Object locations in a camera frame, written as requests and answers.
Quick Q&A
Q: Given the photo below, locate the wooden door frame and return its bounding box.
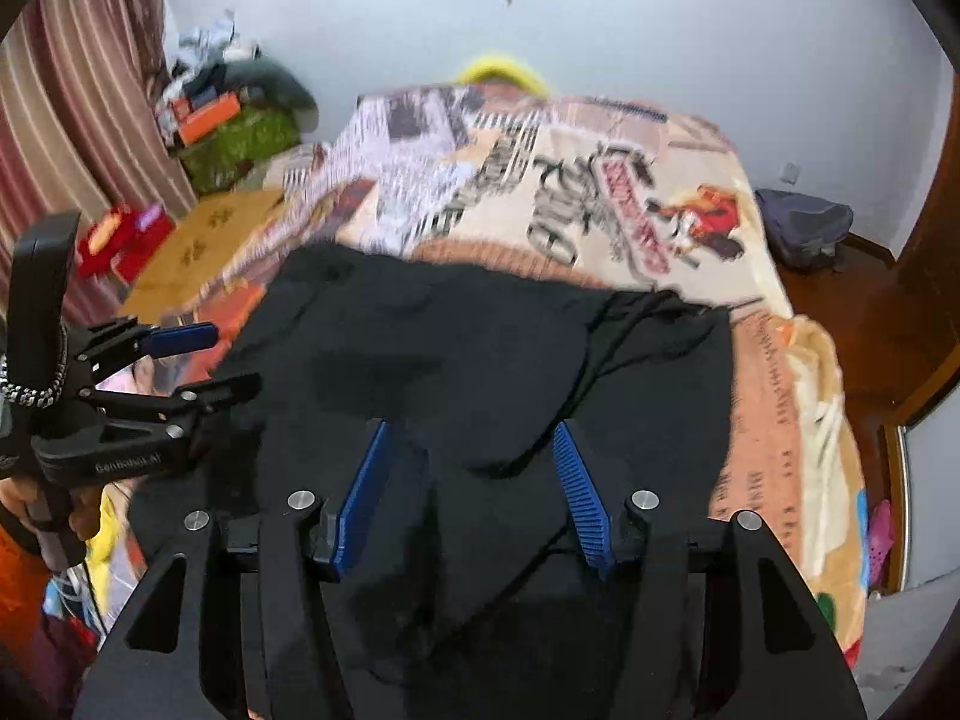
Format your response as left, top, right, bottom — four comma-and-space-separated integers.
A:
877, 349, 960, 595

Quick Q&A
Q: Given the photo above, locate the braided wrist strap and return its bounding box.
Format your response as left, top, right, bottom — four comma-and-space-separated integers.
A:
0, 356, 70, 412

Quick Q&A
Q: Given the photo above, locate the person's left hand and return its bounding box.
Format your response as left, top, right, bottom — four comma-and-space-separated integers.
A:
0, 475, 103, 538

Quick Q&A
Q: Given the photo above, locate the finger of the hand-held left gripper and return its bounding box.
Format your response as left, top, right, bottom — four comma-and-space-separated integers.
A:
78, 373, 264, 440
75, 320, 221, 385

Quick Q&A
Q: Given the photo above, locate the grey backpack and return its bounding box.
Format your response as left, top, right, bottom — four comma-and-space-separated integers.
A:
753, 187, 855, 272

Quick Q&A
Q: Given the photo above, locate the bed with newspaper-print cover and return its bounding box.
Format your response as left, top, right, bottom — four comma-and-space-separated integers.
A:
82, 85, 871, 665

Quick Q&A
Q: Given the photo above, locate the red plush toy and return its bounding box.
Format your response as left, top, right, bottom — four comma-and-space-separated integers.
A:
75, 202, 175, 287

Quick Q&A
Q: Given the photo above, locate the green cloth covered cabinet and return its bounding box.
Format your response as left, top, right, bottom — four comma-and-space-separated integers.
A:
176, 106, 302, 194

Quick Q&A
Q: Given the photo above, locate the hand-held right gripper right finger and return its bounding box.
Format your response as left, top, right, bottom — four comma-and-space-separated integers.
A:
551, 420, 867, 720

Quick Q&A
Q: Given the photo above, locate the grey plush pillow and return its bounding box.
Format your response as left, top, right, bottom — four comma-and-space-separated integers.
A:
223, 58, 320, 130

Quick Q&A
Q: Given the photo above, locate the yellow curved pillow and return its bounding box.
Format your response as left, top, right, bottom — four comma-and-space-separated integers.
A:
457, 52, 550, 95

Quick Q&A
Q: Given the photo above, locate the pink clog shoe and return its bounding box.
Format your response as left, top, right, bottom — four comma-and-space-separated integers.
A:
868, 499, 898, 599

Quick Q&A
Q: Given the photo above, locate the bamboo lap desk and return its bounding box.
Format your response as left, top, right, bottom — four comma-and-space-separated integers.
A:
118, 187, 287, 325

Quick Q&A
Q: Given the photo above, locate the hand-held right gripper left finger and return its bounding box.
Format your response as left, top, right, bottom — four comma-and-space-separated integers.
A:
71, 420, 395, 720

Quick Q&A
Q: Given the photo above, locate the striped red curtain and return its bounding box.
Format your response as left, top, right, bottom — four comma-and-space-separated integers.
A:
0, 0, 200, 316

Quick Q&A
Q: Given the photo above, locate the black zip hoodie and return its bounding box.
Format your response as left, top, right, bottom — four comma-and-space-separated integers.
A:
127, 244, 733, 720

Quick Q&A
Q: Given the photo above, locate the long orange box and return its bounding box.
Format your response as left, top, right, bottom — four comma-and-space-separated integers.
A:
178, 93, 243, 145

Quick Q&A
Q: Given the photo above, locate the pile of clothes and papers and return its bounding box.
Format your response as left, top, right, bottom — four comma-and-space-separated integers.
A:
154, 10, 265, 113

